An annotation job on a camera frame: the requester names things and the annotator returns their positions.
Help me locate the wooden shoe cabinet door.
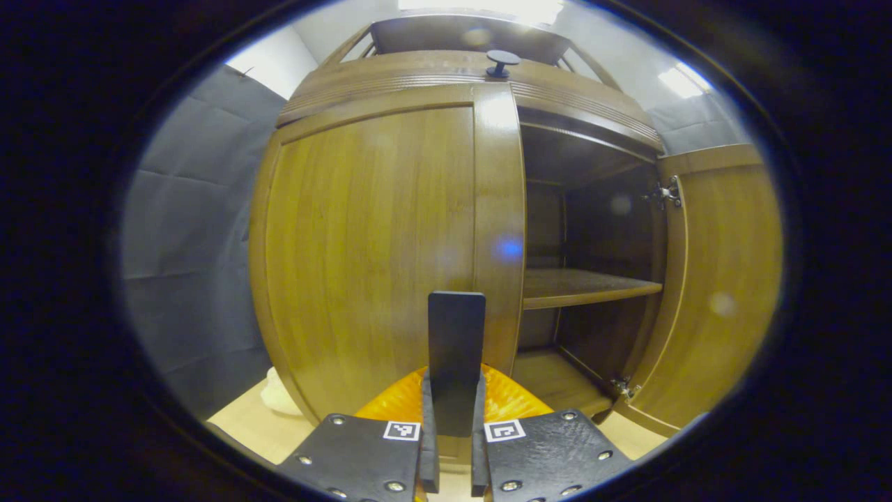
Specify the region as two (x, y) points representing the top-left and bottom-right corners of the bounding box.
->
(613, 143), (785, 439)
(249, 84), (527, 426)

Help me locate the cream soft object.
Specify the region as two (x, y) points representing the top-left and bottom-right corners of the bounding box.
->
(261, 367), (304, 417)

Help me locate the large ceiling light panel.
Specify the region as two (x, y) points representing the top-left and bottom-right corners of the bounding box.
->
(397, 0), (565, 25)

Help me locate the small ceiling light panel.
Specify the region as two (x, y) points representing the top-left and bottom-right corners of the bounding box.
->
(657, 63), (713, 98)

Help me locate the wooden double-door shoe cabinet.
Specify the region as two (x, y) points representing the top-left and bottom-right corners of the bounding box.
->
(275, 14), (666, 423)

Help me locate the wooden cabinet drawer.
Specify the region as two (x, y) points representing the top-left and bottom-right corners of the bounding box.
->
(277, 50), (664, 153)

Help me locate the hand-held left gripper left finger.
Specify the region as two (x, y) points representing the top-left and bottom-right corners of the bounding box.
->
(279, 363), (441, 502)

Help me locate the black backdrop cloth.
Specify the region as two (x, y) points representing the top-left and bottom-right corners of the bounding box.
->
(118, 64), (750, 419)

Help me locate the black round drawer knob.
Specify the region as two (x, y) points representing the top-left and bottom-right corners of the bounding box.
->
(486, 50), (521, 79)

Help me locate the black door handle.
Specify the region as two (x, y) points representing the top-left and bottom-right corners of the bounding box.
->
(427, 291), (487, 438)

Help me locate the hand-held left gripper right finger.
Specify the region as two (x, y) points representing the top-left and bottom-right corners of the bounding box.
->
(470, 363), (633, 502)

